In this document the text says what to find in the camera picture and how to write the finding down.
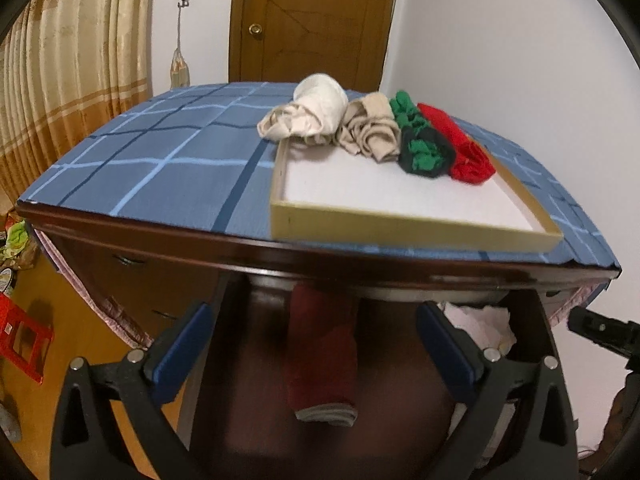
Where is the cream sock bundle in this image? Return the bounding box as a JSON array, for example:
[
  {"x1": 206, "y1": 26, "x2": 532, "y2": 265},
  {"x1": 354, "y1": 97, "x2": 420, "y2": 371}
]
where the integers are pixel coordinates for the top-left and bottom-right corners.
[{"x1": 257, "y1": 74, "x2": 349, "y2": 148}]

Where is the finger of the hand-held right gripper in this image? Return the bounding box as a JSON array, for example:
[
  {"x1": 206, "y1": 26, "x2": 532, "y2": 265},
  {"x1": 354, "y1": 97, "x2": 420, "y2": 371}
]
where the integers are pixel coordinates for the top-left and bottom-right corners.
[{"x1": 567, "y1": 307, "x2": 640, "y2": 361}]

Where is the red plastic stool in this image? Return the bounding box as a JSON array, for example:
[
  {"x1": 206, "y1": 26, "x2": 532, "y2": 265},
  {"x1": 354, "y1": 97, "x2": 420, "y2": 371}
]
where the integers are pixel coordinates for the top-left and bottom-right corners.
[{"x1": 0, "y1": 292, "x2": 55, "y2": 386}]

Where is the green cloth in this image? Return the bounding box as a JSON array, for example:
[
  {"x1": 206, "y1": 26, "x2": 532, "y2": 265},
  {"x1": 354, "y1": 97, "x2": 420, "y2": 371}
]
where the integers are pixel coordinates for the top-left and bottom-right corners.
[{"x1": 4, "y1": 221, "x2": 30, "y2": 261}]

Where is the tasselled curtain tieback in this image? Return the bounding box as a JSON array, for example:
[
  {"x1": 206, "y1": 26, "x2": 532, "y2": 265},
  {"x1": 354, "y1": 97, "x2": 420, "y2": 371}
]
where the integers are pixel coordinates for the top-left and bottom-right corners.
[{"x1": 170, "y1": 7, "x2": 191, "y2": 88}]

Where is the green black sock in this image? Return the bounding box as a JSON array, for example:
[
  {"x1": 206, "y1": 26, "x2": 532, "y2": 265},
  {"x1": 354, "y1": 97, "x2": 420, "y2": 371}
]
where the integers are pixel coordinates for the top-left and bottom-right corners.
[{"x1": 389, "y1": 91, "x2": 457, "y2": 178}]

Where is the bright red sock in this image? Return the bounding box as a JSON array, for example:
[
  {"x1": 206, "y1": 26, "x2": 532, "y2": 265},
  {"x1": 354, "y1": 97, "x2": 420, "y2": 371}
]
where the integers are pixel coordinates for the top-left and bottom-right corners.
[{"x1": 417, "y1": 102, "x2": 497, "y2": 184}]

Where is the dark wooden dresser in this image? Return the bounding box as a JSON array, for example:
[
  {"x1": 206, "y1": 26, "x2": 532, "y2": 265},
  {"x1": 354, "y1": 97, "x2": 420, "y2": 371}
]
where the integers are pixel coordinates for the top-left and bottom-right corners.
[{"x1": 15, "y1": 200, "x2": 623, "y2": 361}]

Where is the beige patterned curtain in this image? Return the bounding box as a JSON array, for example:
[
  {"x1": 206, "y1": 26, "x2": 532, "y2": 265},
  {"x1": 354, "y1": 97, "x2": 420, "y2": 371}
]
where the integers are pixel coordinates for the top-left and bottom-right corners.
[{"x1": 0, "y1": 0, "x2": 156, "y2": 216}]

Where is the pale pink dotted underwear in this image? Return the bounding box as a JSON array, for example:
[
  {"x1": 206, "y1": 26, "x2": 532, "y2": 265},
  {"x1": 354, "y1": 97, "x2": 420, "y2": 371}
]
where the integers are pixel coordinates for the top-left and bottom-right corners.
[{"x1": 442, "y1": 301, "x2": 518, "y2": 361}]

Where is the wooden door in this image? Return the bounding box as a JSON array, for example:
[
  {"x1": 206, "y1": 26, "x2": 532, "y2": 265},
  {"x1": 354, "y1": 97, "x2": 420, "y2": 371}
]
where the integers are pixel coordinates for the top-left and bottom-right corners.
[{"x1": 227, "y1": 0, "x2": 403, "y2": 93}]

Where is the blue checked cloth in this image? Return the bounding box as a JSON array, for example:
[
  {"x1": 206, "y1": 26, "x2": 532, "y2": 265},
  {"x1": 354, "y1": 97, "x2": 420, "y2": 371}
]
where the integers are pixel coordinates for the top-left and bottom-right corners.
[{"x1": 17, "y1": 81, "x2": 621, "y2": 271}]

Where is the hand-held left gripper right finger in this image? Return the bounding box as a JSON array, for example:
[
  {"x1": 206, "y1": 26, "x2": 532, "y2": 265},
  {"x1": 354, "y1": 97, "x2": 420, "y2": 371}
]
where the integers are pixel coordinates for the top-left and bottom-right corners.
[{"x1": 416, "y1": 301, "x2": 581, "y2": 480}]

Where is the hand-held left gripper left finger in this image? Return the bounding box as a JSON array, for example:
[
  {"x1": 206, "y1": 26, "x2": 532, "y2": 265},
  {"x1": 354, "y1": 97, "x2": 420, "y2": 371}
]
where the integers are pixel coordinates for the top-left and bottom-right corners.
[{"x1": 50, "y1": 301, "x2": 213, "y2": 480}]

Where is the wooden drawer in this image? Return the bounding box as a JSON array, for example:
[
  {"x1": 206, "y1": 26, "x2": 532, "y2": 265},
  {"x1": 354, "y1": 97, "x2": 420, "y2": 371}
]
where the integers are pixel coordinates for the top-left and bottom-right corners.
[{"x1": 190, "y1": 267, "x2": 576, "y2": 480}]

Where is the shallow cardboard tray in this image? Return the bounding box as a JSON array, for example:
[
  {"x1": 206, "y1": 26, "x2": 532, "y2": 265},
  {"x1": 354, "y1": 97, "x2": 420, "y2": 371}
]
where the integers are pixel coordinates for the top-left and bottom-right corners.
[{"x1": 269, "y1": 137, "x2": 565, "y2": 255}]

